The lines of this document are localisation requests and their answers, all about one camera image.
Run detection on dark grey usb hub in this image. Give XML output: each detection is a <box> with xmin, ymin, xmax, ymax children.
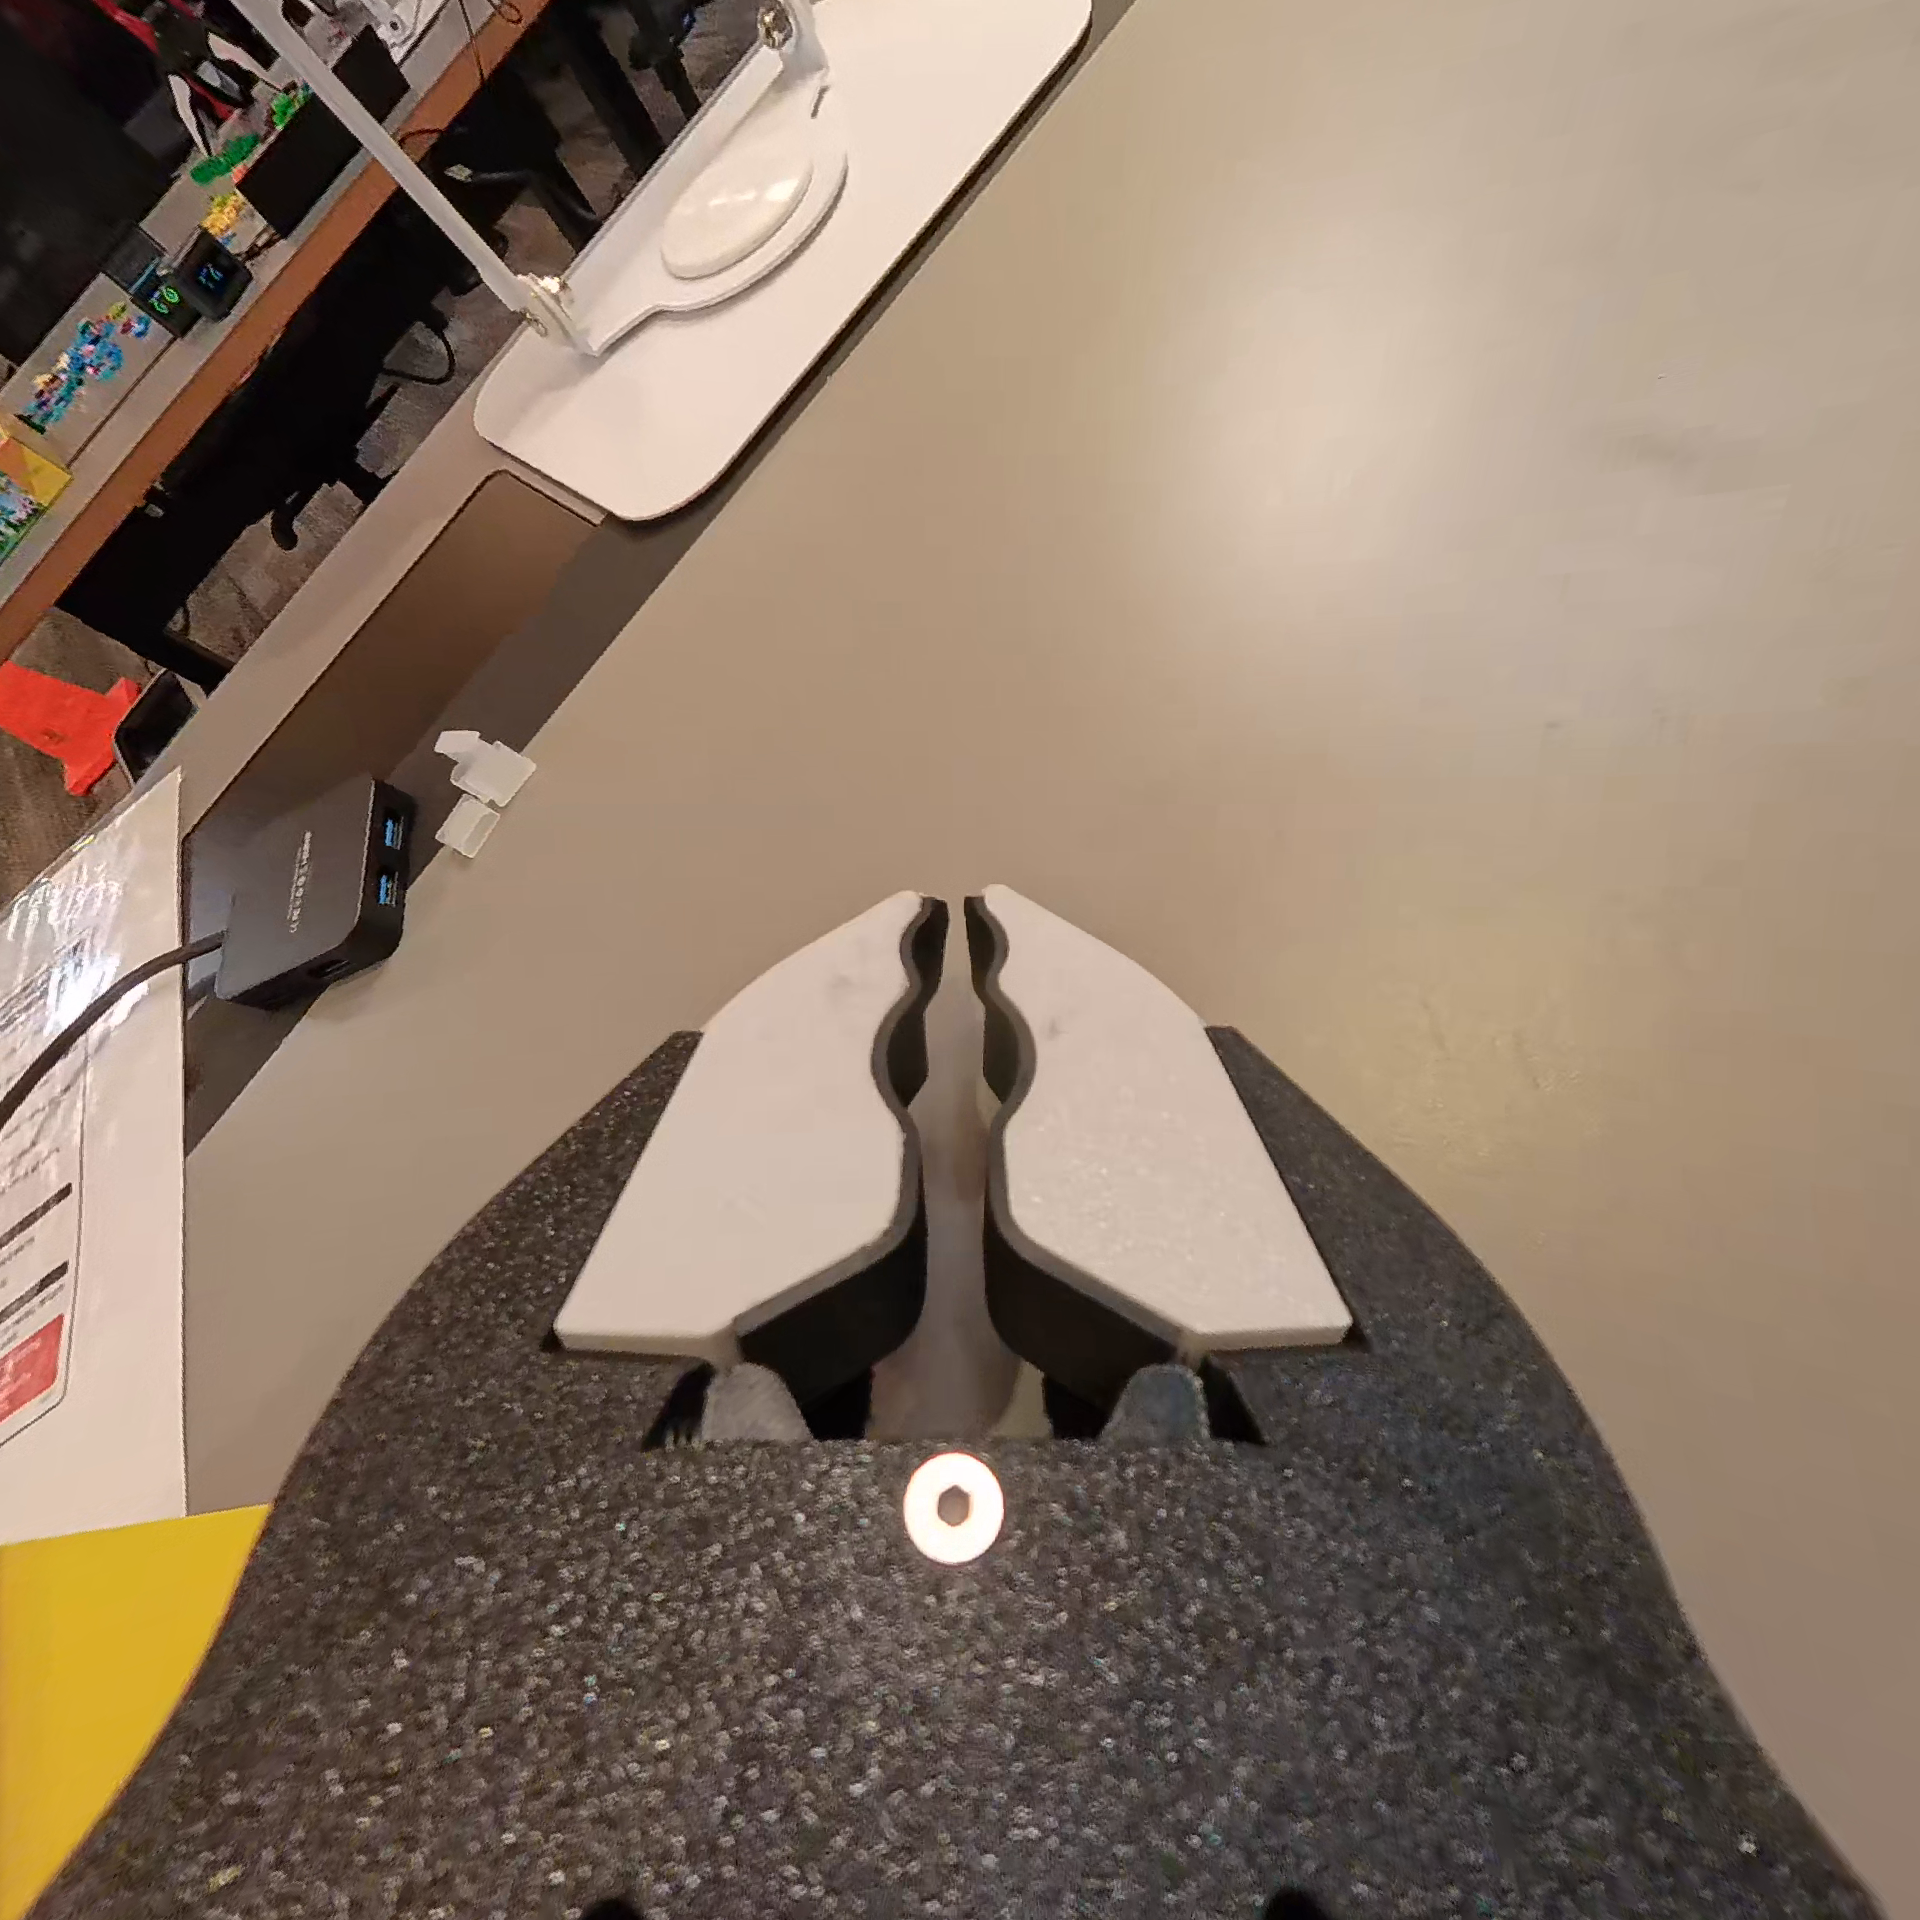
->
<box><xmin>180</xmin><ymin>769</ymin><xmax>416</xmax><ymax>1009</ymax></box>

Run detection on yellow plastic bin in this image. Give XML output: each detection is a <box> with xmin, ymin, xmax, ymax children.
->
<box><xmin>0</xmin><ymin>1502</ymin><xmax>276</xmax><ymax>1920</ymax></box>

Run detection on black box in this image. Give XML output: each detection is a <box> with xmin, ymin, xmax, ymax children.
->
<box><xmin>240</xmin><ymin>111</ymin><xmax>365</xmax><ymax>238</ymax></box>
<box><xmin>322</xmin><ymin>29</ymin><xmax>412</xmax><ymax>127</ymax></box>

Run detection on colourful toy box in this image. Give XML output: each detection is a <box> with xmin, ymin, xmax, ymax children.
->
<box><xmin>0</xmin><ymin>427</ymin><xmax>75</xmax><ymax>566</ymax></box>

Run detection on desk lamp with wooden rim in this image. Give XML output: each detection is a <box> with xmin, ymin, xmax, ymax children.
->
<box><xmin>248</xmin><ymin>0</ymin><xmax>1097</xmax><ymax>525</ymax></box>

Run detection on laminated paper sheet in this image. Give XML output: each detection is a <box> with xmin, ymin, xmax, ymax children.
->
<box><xmin>0</xmin><ymin>769</ymin><xmax>185</xmax><ymax>1446</ymax></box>

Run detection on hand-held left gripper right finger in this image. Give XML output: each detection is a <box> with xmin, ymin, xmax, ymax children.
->
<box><xmin>966</xmin><ymin>882</ymin><xmax>1358</xmax><ymax>1412</ymax></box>

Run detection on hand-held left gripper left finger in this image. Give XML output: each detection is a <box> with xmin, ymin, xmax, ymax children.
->
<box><xmin>552</xmin><ymin>891</ymin><xmax>955</xmax><ymax>1412</ymax></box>

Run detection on colourful toy blocks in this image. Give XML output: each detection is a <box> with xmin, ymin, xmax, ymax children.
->
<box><xmin>12</xmin><ymin>303</ymin><xmax>142</xmax><ymax>438</ymax></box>

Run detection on orange plastic stand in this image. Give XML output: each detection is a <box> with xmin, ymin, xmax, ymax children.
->
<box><xmin>0</xmin><ymin>660</ymin><xmax>149</xmax><ymax>795</ymax></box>

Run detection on wooden desk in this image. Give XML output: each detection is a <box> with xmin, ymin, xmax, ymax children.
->
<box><xmin>0</xmin><ymin>0</ymin><xmax>558</xmax><ymax>660</ymax></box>

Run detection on green toy blocks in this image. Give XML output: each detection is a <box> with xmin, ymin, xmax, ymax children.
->
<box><xmin>185</xmin><ymin>87</ymin><xmax>316</xmax><ymax>190</ymax></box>

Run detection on black hub cable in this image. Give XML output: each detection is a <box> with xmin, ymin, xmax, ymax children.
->
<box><xmin>0</xmin><ymin>925</ymin><xmax>230</xmax><ymax>1129</ymax></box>

